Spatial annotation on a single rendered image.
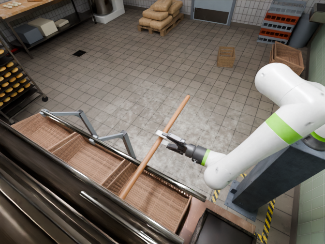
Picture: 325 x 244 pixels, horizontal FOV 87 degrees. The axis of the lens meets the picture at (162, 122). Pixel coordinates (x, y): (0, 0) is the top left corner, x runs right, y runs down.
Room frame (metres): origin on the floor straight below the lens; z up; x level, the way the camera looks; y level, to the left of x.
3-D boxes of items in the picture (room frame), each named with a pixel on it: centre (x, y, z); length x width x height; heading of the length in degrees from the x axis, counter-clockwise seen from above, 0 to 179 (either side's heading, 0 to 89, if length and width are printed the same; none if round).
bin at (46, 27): (4.62, 2.78, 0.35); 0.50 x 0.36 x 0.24; 59
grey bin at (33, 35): (4.26, 3.00, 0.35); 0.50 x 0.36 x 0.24; 57
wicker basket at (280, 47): (2.60, -2.23, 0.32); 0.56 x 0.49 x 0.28; 155
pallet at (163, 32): (5.13, -0.17, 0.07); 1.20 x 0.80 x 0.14; 147
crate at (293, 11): (3.84, -2.68, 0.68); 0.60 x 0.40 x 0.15; 57
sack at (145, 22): (4.98, 0.15, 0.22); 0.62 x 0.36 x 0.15; 153
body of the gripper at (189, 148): (0.47, -0.12, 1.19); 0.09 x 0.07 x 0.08; 58
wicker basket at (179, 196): (0.31, 0.17, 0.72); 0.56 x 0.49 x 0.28; 57
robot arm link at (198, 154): (0.42, -0.18, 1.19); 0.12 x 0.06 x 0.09; 148
